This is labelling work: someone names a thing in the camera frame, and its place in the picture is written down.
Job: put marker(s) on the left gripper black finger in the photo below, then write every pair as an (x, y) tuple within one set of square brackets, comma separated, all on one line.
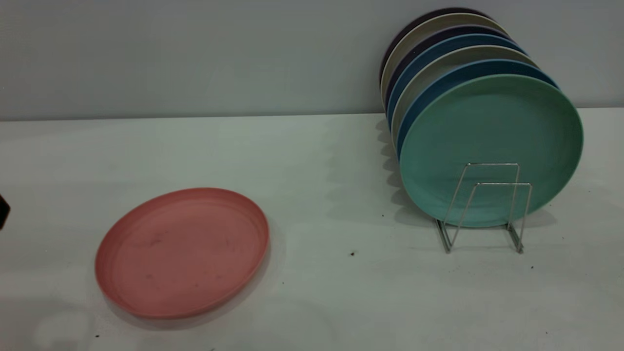
[(4, 212)]

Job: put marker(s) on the pink round plate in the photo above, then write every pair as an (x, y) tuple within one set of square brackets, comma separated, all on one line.
[(183, 253)]

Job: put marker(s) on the dark purple round plate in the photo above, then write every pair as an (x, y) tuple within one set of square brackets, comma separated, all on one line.
[(414, 24), (414, 51)]

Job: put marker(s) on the beige round plate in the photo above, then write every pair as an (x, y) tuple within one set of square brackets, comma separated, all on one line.
[(414, 36), (429, 73)]

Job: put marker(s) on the blue round plate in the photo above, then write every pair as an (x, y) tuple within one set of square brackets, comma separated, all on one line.
[(424, 58), (441, 87)]

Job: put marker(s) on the green round plate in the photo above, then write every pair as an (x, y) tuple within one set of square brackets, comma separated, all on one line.
[(487, 131)]

